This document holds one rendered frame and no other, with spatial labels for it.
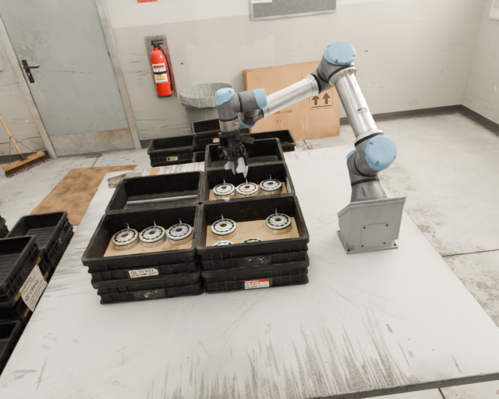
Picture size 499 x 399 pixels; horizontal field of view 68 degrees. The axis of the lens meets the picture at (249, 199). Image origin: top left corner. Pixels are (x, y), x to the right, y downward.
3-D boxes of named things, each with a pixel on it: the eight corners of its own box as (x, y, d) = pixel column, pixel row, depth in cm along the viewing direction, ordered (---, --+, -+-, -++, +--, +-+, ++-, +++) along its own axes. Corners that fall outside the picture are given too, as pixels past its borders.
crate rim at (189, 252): (200, 207, 154) (199, 203, 152) (196, 255, 128) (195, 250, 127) (104, 218, 153) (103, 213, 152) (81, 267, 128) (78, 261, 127)
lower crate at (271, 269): (297, 237, 165) (296, 215, 158) (310, 286, 139) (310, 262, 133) (207, 246, 165) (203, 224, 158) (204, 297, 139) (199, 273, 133)
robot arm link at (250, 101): (260, 97, 151) (234, 102, 149) (264, 83, 140) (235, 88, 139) (265, 115, 149) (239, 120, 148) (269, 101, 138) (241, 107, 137)
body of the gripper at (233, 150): (219, 160, 151) (214, 132, 145) (234, 152, 156) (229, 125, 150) (232, 163, 146) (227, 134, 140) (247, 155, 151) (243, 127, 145)
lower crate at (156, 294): (207, 246, 165) (203, 224, 158) (204, 297, 139) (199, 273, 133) (118, 255, 164) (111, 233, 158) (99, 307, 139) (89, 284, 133)
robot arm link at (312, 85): (327, 70, 169) (233, 113, 160) (334, 55, 158) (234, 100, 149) (340, 90, 167) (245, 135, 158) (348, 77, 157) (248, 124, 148)
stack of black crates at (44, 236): (41, 255, 260) (21, 215, 242) (84, 249, 261) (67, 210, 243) (15, 298, 226) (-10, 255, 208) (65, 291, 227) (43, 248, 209)
